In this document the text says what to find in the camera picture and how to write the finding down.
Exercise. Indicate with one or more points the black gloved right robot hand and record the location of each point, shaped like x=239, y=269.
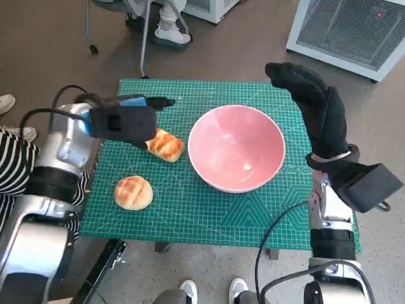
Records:
x=322, y=114

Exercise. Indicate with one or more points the bare left robot hand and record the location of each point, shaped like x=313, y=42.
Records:
x=158, y=103

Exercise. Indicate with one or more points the long toy bread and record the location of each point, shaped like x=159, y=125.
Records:
x=166, y=145

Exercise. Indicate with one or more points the pink bowl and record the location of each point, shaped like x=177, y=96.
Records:
x=237, y=149

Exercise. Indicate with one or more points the round toy bread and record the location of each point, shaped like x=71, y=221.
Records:
x=133, y=192

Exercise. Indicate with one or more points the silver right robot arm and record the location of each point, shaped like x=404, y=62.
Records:
x=332, y=215

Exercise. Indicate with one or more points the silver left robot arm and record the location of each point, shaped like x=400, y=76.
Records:
x=60, y=142

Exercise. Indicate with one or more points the grey chair with metal legs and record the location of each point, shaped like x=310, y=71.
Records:
x=145, y=38

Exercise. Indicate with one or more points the person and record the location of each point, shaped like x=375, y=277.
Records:
x=189, y=289
x=12, y=164
x=171, y=31
x=9, y=104

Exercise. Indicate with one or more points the white appliance with mesh grille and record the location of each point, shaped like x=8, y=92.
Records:
x=345, y=31

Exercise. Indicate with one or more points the small white cabinet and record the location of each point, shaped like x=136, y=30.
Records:
x=212, y=9

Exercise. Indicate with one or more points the green cutting mat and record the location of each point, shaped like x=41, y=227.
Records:
x=190, y=215

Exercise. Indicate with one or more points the black metal stand beam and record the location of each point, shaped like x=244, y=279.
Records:
x=104, y=266

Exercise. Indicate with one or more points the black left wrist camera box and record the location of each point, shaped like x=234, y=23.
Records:
x=126, y=123

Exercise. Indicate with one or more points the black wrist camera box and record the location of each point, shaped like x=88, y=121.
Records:
x=126, y=123
x=364, y=187

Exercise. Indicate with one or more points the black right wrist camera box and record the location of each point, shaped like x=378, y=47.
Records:
x=364, y=187

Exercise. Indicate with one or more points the black table leg bracket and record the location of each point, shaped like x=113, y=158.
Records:
x=162, y=247
x=274, y=254

